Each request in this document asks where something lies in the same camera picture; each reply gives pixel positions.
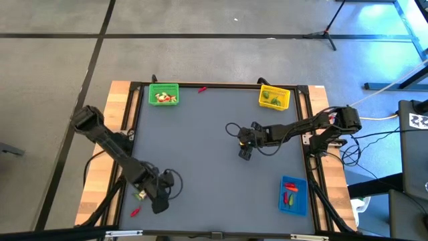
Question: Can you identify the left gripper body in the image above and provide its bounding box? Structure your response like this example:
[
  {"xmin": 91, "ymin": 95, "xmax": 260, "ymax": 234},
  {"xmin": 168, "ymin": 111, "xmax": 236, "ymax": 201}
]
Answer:
[{"xmin": 134, "ymin": 162, "xmax": 168, "ymax": 199}]

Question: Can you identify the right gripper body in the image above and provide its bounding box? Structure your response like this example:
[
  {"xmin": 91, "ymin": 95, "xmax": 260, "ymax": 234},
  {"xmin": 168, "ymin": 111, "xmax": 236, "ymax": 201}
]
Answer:
[{"xmin": 237, "ymin": 127, "xmax": 270, "ymax": 149}]

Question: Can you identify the grey table mat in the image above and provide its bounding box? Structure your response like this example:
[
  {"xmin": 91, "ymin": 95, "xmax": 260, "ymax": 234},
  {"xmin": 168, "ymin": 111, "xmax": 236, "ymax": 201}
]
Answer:
[{"xmin": 119, "ymin": 86, "xmax": 316, "ymax": 235}]

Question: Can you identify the yellow plastic basket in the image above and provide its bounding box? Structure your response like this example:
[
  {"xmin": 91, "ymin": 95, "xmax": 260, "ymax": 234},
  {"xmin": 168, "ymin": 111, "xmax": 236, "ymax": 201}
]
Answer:
[{"xmin": 258, "ymin": 84, "xmax": 292, "ymax": 111}]

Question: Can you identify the blue plastic tray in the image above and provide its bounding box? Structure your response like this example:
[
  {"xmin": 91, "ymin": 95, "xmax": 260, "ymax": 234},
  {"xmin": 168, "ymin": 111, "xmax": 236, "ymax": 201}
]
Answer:
[{"xmin": 278, "ymin": 175, "xmax": 309, "ymax": 217}]

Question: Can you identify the green plastic basket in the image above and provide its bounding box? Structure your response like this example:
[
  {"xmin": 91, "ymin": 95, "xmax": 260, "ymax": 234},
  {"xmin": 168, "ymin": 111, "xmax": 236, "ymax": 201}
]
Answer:
[{"xmin": 148, "ymin": 83, "xmax": 180, "ymax": 107}]

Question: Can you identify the black front crossbar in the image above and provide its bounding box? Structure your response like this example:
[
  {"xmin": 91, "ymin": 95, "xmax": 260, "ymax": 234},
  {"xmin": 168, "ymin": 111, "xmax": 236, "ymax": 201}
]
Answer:
[{"xmin": 0, "ymin": 226, "xmax": 428, "ymax": 241}]

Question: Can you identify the white plastic object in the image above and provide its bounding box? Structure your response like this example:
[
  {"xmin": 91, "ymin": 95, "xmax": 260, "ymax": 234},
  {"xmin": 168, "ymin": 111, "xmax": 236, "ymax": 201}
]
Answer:
[{"xmin": 350, "ymin": 196, "xmax": 372, "ymax": 228}]

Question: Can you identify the black tripod stand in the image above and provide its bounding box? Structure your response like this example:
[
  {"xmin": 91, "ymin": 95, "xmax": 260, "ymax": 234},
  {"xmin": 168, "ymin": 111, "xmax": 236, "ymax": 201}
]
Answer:
[{"xmin": 302, "ymin": 0, "xmax": 347, "ymax": 52}]

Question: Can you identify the black beam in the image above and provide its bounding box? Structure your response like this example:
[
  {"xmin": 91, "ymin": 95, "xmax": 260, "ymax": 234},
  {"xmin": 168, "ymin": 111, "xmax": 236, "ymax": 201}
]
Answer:
[{"xmin": 347, "ymin": 172, "xmax": 404, "ymax": 199}]

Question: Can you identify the grey floor object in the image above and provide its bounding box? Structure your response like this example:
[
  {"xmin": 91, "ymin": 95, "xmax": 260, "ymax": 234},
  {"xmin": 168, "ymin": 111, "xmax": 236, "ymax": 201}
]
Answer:
[{"xmin": 0, "ymin": 141, "xmax": 26, "ymax": 157}]

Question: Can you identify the black equipment case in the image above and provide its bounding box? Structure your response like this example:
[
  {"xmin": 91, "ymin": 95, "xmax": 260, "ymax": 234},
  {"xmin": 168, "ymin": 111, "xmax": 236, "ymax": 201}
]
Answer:
[{"xmin": 397, "ymin": 99, "xmax": 428, "ymax": 202}]

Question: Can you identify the white marker label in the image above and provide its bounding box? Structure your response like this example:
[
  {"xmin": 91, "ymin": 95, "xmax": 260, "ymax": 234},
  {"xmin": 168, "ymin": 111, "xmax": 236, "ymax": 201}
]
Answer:
[{"xmin": 409, "ymin": 112, "xmax": 428, "ymax": 130}]

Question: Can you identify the black box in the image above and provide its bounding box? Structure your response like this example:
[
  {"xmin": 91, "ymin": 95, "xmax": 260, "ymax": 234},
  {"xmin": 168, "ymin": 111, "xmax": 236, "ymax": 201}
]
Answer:
[{"xmin": 389, "ymin": 189, "xmax": 428, "ymax": 241}]

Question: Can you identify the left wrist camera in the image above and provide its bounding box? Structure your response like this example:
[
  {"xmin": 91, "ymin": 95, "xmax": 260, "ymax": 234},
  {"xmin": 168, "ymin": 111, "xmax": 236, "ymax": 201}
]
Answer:
[{"xmin": 161, "ymin": 171, "xmax": 176, "ymax": 188}]

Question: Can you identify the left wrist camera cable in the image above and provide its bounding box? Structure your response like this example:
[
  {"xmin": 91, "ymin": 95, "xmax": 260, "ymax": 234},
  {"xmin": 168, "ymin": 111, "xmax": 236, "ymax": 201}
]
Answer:
[{"xmin": 163, "ymin": 168, "xmax": 185, "ymax": 201}]

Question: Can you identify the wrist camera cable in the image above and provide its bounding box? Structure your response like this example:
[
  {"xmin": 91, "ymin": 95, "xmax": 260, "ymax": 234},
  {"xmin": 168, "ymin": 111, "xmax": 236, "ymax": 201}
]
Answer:
[
  {"xmin": 225, "ymin": 122, "xmax": 242, "ymax": 138},
  {"xmin": 163, "ymin": 168, "xmax": 185, "ymax": 201}
]

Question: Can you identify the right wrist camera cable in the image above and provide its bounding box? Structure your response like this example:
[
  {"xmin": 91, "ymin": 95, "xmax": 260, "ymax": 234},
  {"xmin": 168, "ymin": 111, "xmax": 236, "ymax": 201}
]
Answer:
[{"xmin": 225, "ymin": 122, "xmax": 242, "ymax": 138}]

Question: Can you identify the silver mounting bracket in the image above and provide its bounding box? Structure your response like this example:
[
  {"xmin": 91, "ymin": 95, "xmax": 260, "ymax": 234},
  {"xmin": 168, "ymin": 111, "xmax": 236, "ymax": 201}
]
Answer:
[
  {"xmin": 104, "ymin": 230, "xmax": 144, "ymax": 238},
  {"xmin": 290, "ymin": 234, "xmax": 330, "ymax": 241}
]

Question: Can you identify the black left cable conduit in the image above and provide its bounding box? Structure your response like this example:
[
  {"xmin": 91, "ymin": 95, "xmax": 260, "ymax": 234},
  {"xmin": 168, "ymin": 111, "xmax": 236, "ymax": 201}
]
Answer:
[{"xmin": 78, "ymin": 160, "xmax": 130, "ymax": 228}]

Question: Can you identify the black cable conduit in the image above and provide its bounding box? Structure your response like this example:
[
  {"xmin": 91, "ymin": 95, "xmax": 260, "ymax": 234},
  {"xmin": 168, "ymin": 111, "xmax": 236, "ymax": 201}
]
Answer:
[
  {"xmin": 304, "ymin": 155, "xmax": 357, "ymax": 234},
  {"xmin": 78, "ymin": 160, "xmax": 130, "ymax": 228}
]

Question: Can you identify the black aluminium table frame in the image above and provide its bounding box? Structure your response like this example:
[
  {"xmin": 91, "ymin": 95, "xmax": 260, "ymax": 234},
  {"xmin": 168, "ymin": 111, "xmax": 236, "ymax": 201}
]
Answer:
[{"xmin": 102, "ymin": 81, "xmax": 335, "ymax": 235}]

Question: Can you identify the thin black cable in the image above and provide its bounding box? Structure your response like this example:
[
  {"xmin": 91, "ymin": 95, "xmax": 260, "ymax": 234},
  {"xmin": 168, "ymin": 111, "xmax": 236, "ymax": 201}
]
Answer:
[{"xmin": 82, "ymin": 147, "xmax": 113, "ymax": 188}]

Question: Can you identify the black cable coil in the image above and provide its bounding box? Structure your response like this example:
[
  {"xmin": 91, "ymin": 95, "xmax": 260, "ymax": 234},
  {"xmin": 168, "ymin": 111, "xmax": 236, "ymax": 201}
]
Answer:
[{"xmin": 340, "ymin": 130, "xmax": 402, "ymax": 168}]

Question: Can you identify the black right cable conduit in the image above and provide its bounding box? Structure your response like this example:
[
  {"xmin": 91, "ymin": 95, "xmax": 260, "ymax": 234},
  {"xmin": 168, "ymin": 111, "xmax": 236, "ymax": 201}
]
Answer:
[{"xmin": 304, "ymin": 155, "xmax": 357, "ymax": 234}]

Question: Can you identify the cream floor cable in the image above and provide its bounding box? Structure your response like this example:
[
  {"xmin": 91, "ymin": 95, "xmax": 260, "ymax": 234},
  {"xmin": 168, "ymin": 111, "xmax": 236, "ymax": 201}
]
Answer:
[{"xmin": 362, "ymin": 113, "xmax": 399, "ymax": 122}]

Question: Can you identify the white floor cable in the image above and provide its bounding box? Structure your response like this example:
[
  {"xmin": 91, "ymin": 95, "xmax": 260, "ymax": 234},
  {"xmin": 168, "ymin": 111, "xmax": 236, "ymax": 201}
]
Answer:
[{"xmin": 353, "ymin": 59, "xmax": 428, "ymax": 105}]

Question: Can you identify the black metal stand frame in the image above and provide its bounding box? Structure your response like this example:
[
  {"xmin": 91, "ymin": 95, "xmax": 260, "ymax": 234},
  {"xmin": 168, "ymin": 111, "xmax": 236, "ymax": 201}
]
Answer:
[{"xmin": 363, "ymin": 0, "xmax": 428, "ymax": 91}]

